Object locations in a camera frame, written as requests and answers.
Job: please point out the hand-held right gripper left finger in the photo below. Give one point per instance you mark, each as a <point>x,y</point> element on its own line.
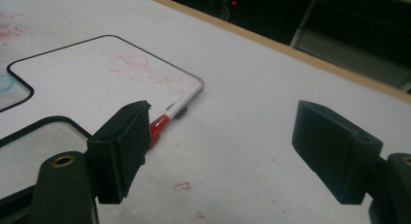
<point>118,156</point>

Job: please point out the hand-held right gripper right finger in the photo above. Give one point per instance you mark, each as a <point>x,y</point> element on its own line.
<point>336,149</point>

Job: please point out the white marker with red cap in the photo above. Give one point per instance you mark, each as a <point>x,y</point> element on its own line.
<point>181,104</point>

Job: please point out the white board with black rim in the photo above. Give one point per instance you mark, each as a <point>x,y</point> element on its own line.
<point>97,88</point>

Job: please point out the metal stand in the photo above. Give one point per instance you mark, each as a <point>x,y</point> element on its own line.
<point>352,46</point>

